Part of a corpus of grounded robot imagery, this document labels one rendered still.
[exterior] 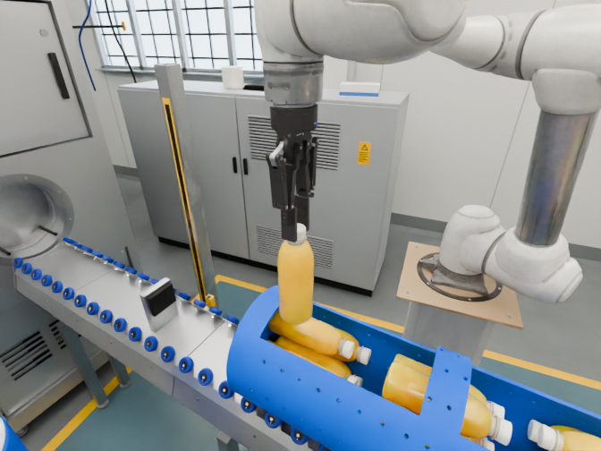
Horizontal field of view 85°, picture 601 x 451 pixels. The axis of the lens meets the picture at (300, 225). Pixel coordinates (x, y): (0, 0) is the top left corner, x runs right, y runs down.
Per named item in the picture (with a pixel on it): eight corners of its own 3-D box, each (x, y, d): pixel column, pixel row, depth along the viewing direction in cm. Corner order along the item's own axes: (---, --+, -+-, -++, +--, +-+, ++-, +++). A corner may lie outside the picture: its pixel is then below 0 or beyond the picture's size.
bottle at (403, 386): (383, 383, 63) (503, 440, 54) (394, 353, 68) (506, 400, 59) (379, 403, 67) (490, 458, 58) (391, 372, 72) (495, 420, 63)
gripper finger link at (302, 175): (285, 140, 55) (289, 136, 56) (293, 194, 62) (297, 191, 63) (305, 142, 54) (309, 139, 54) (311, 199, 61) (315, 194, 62)
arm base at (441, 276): (422, 254, 134) (425, 242, 131) (483, 266, 127) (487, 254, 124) (419, 281, 119) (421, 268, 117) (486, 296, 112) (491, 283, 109)
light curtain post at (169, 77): (225, 385, 194) (167, 63, 110) (232, 389, 191) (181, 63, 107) (218, 393, 189) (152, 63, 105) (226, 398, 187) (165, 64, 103)
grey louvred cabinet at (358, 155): (190, 220, 369) (163, 79, 297) (383, 263, 298) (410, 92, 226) (154, 244, 325) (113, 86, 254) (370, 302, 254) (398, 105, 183)
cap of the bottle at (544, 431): (554, 452, 59) (541, 446, 60) (546, 449, 62) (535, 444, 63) (556, 429, 60) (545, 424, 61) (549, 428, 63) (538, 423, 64)
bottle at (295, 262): (319, 312, 73) (323, 234, 63) (297, 331, 68) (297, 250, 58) (294, 297, 77) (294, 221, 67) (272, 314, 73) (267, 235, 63)
